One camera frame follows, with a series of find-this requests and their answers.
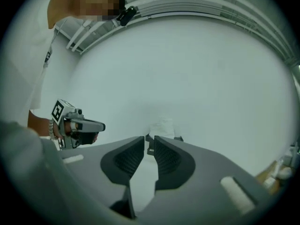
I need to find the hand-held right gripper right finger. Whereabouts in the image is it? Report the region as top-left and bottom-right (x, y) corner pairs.
(140, 135), (278, 225)

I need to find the black metal wall shelf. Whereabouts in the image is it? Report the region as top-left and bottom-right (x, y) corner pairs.
(144, 134), (185, 156)

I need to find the person's white shirt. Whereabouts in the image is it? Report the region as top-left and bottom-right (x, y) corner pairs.
(0, 0), (71, 126)

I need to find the person's left forearm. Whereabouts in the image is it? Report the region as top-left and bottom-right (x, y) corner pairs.
(27, 110), (51, 138)

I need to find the small white box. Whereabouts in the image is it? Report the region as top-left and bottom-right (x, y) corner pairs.
(263, 177), (277, 188)

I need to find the silver wristwatch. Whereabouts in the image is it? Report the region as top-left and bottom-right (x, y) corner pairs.
(48, 119), (55, 140)

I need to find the person's left hand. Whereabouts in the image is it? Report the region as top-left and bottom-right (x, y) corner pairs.
(52, 121), (77, 138)

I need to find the person's head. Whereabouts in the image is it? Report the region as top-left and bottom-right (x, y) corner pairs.
(47, 0), (125, 29)

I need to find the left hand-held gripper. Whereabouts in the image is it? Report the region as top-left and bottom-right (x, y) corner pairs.
(50, 98), (106, 151)

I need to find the white plastic bag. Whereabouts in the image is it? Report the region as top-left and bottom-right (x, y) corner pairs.
(277, 166), (293, 180)

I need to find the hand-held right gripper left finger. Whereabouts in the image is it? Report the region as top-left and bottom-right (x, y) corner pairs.
(60, 135), (145, 220)

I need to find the black head camera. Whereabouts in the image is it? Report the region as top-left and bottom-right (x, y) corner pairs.
(116, 5), (138, 27)

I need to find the white toilet paper roll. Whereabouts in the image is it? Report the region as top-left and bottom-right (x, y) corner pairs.
(149, 116), (175, 139)

